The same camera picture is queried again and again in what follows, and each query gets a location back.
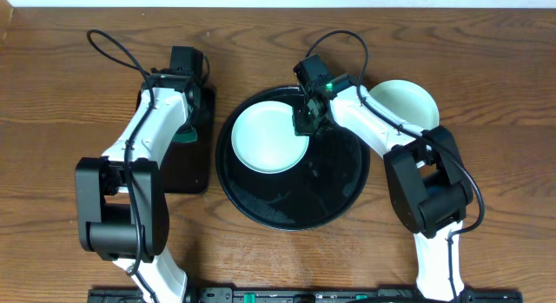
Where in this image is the light green plate with stain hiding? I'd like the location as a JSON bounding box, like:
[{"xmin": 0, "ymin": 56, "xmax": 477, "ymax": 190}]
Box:
[{"xmin": 231, "ymin": 101, "xmax": 309, "ymax": 175}]

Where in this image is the green sponge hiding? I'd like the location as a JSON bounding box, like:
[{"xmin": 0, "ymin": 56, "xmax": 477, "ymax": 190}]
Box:
[{"xmin": 172, "ymin": 126, "xmax": 198, "ymax": 144}]

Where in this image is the yellow plate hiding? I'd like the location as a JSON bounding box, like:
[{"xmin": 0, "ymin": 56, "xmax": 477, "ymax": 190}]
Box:
[{"xmin": 427, "ymin": 103, "xmax": 440, "ymax": 129}]

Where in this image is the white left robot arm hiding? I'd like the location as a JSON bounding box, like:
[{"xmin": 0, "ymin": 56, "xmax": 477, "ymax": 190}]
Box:
[{"xmin": 75, "ymin": 67, "xmax": 202, "ymax": 302}]

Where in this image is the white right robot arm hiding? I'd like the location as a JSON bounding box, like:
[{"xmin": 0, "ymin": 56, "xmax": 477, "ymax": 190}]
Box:
[{"xmin": 295, "ymin": 73, "xmax": 484, "ymax": 302}]

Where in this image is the round black tray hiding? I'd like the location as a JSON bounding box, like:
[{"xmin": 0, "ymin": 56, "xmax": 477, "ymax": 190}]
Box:
[{"xmin": 215, "ymin": 86, "xmax": 370, "ymax": 231}]

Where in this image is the rectangular black tray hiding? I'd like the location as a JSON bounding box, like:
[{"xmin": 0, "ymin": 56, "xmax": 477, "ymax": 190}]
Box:
[{"xmin": 129, "ymin": 89, "xmax": 215, "ymax": 194}]

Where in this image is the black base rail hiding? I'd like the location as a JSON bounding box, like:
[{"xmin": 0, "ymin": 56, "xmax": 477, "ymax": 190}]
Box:
[{"xmin": 86, "ymin": 286, "xmax": 525, "ymax": 303}]

